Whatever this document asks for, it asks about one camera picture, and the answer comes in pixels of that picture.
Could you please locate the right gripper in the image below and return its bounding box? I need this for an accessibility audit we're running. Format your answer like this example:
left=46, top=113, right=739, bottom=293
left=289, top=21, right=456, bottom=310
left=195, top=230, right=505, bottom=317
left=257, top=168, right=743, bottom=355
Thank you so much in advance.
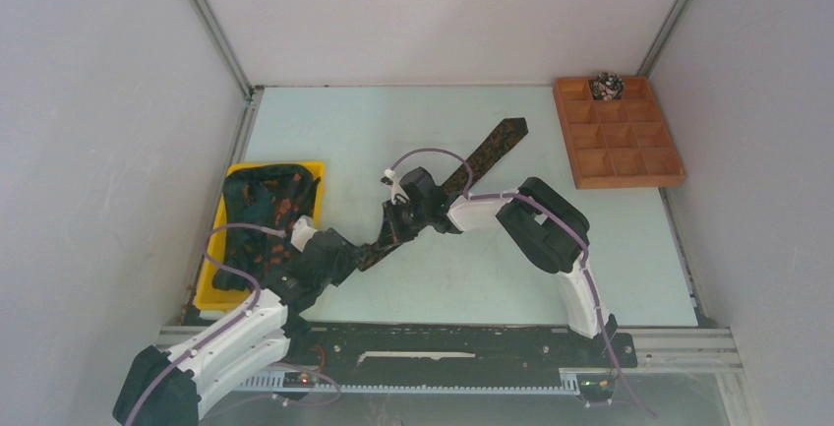
left=376, top=199, right=430, bottom=251

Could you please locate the dark key-patterned tie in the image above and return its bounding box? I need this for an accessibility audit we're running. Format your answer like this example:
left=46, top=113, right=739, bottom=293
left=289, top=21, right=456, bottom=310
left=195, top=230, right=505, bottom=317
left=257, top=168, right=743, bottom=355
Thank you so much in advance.
left=359, top=117, right=528, bottom=272

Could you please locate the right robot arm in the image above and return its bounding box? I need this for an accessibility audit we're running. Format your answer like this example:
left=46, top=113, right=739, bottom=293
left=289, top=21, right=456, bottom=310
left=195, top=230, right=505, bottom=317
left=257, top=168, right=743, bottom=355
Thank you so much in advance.
left=377, top=167, right=617, bottom=365

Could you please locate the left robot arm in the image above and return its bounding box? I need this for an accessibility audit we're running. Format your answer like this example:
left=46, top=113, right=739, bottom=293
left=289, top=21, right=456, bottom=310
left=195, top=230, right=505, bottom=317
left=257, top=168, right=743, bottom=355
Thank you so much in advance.
left=112, top=227, right=365, bottom=425

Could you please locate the dark green ties pile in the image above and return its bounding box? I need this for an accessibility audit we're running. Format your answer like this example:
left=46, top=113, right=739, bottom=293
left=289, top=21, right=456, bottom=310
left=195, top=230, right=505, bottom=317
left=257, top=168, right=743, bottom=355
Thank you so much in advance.
left=219, top=164, right=321, bottom=286

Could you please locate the yellow plastic bin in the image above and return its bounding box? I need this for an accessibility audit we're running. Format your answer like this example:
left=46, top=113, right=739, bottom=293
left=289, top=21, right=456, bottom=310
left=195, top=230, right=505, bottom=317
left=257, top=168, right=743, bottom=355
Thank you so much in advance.
left=194, top=160, right=327, bottom=312

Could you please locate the wooden compartment tray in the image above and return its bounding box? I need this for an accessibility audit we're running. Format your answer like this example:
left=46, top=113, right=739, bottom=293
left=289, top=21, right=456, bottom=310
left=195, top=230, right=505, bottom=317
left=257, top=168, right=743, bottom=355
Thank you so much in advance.
left=553, top=76, right=686, bottom=190

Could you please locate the rolled patterned tie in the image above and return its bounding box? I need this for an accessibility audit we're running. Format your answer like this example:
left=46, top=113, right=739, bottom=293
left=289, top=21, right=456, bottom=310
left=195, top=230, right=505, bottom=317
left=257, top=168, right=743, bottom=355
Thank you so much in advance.
left=589, top=72, right=625, bottom=101

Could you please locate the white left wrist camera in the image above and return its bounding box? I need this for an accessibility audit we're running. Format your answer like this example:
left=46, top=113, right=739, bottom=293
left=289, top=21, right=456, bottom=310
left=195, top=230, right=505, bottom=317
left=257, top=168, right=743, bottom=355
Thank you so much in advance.
left=289, top=215, right=319, bottom=252

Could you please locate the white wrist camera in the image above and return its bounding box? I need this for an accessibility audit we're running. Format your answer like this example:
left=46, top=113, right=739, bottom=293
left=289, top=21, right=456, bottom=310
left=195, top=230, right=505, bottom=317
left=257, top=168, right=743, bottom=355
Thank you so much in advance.
left=289, top=215, right=319, bottom=252
left=381, top=168, right=403, bottom=202

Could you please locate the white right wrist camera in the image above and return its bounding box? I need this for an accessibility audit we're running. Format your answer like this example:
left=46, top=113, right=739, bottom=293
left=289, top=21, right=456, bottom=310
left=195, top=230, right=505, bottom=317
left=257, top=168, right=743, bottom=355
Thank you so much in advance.
left=381, top=168, right=403, bottom=202

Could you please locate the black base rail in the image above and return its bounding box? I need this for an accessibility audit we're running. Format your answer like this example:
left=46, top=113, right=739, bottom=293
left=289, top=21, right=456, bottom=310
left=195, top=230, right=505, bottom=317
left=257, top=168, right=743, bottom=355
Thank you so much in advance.
left=284, top=322, right=638, bottom=391

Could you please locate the aluminium frame rail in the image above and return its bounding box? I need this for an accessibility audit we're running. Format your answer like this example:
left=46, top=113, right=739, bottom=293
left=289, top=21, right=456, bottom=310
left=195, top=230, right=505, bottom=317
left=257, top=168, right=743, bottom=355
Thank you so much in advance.
left=149, top=325, right=745, bottom=398

